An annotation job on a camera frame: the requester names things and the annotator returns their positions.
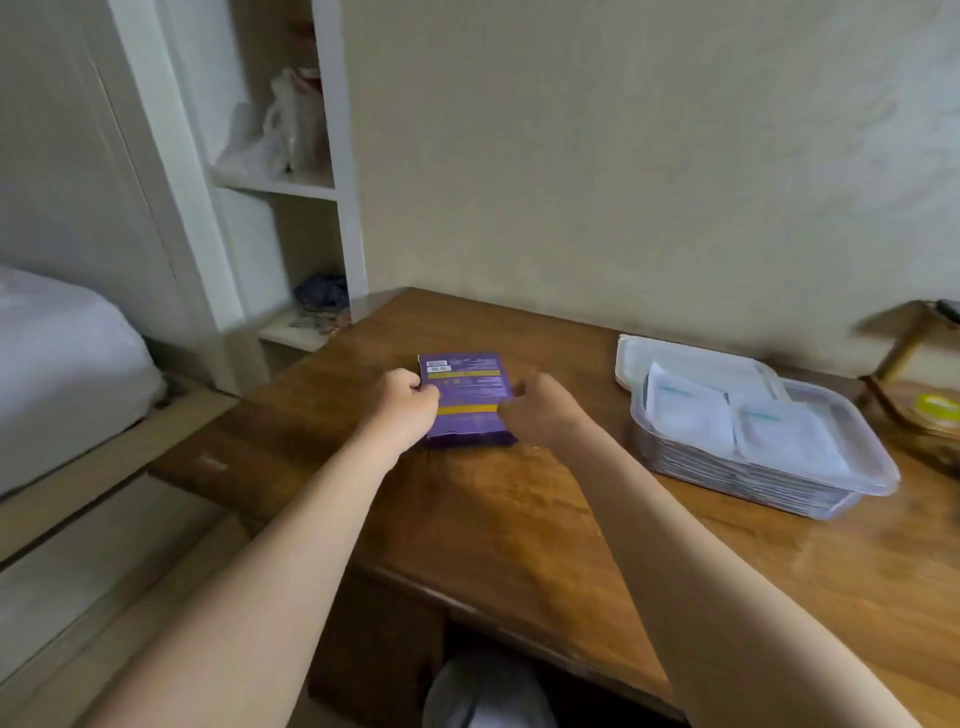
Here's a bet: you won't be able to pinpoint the person's left hand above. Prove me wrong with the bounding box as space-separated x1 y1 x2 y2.
367 367 442 466

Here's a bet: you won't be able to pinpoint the person's right hand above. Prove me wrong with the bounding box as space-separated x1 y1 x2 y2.
498 372 594 455

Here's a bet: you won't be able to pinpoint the purple box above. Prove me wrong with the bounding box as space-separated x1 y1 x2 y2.
416 352 520 450

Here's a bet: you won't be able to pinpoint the white container lid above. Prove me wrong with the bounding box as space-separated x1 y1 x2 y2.
614 333 789 403

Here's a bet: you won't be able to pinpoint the clear plastic container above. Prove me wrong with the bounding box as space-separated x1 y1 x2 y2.
628 374 901 523

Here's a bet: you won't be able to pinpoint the person's right forearm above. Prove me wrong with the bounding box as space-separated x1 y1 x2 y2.
554 419 924 728

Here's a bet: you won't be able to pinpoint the person's left forearm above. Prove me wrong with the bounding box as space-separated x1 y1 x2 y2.
86 434 421 728

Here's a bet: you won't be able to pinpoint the person's grey trousers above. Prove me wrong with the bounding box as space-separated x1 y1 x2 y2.
421 652 560 728

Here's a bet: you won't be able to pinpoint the white papers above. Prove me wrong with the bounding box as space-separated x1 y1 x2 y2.
288 307 352 335

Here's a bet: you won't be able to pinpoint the dark blue bundle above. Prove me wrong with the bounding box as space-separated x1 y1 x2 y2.
293 271 352 313

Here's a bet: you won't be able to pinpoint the clear plastic bags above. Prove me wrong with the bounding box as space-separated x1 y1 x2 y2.
213 67 331 181

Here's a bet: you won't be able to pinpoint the white bookshelf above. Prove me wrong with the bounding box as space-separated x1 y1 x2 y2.
104 0 369 395

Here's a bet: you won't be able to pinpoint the white cloth bundle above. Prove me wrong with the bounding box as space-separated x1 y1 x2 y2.
0 263 168 496

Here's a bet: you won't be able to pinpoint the small wooden desk shelf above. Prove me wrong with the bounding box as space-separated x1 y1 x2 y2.
858 299 960 466

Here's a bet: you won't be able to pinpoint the yellow tape roll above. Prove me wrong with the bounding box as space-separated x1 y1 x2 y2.
911 391 960 421

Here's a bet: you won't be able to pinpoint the beige bed frame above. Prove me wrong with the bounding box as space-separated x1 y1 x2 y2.
0 386 241 706

